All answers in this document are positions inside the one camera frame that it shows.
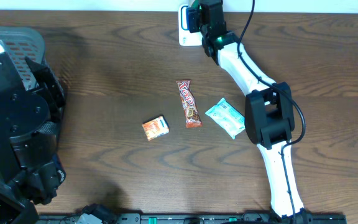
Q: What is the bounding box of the red Top chocolate bar wrapper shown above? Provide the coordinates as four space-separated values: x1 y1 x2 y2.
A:
176 80 203 128

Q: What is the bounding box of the light blue tissue packet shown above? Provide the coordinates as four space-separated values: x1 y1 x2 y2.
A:
205 98 245 139

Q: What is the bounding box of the orange snack box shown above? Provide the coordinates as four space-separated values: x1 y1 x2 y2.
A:
142 116 169 141

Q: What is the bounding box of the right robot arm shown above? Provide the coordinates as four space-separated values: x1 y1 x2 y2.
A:
185 0 309 223

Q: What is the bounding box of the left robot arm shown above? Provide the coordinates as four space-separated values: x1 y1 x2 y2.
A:
0 41 66 223

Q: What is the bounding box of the white barcode scanner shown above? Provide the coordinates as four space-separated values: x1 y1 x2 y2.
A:
178 4 202 47

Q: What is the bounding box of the grey plastic mesh basket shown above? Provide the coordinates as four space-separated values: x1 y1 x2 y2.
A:
0 26 47 90

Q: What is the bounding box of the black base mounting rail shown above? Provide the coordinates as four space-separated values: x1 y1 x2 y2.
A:
35 212 347 224

